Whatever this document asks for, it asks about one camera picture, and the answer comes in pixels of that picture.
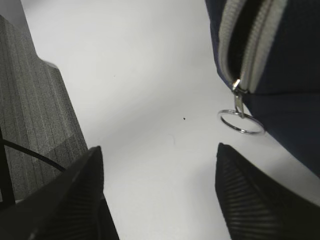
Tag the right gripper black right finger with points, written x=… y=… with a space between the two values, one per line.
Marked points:
x=256 y=207

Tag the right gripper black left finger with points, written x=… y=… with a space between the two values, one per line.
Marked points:
x=71 y=207

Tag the navy and white lunch bag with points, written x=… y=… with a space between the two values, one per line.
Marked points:
x=268 y=54

